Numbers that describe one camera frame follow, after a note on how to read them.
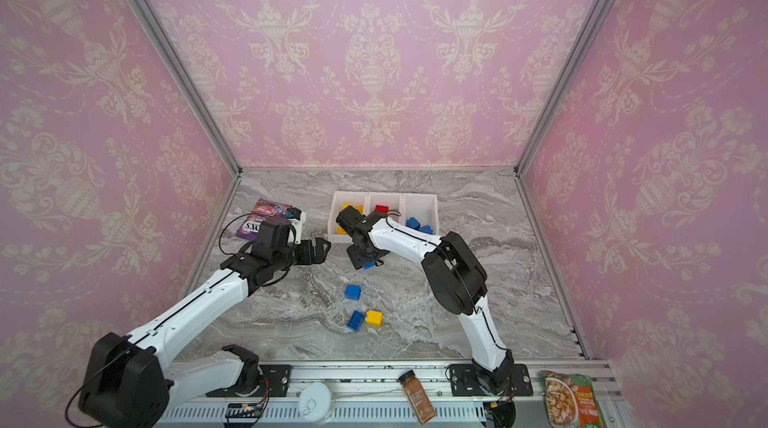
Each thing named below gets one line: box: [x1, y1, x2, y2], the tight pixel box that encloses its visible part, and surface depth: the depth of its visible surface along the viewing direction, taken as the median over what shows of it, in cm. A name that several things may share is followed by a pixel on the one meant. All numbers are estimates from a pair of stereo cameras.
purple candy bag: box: [236, 198, 292, 241], surface depth 105 cm
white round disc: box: [298, 382, 334, 423], surface depth 69 cm
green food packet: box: [540, 370, 603, 428], surface depth 72 cm
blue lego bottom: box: [347, 310, 365, 332], surface depth 85 cm
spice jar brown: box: [398, 370, 436, 425], surface depth 71 cm
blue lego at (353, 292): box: [344, 284, 361, 301], surface depth 91 cm
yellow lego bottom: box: [365, 310, 383, 328], surface depth 85 cm
